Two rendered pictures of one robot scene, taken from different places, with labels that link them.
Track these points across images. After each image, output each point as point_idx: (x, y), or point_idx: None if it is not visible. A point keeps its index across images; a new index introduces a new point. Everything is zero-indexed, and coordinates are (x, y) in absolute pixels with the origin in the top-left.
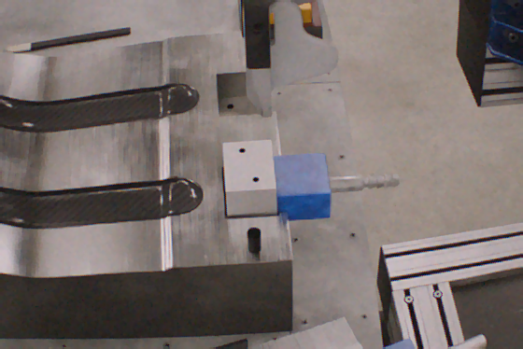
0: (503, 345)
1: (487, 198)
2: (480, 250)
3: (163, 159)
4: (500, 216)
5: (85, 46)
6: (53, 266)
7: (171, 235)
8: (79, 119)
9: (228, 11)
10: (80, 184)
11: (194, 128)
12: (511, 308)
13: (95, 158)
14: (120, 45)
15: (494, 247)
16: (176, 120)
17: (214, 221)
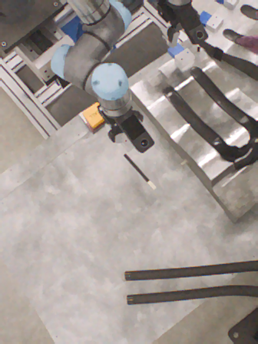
0: (82, 108)
1: (4, 169)
2: (52, 132)
3: (187, 81)
4: (9, 161)
5: (138, 163)
6: (231, 85)
7: (206, 66)
8: (186, 111)
9: (100, 133)
10: (206, 94)
11: (174, 81)
12: (67, 114)
13: (196, 97)
14: (131, 152)
15: (49, 129)
16: (175, 85)
17: (197, 61)
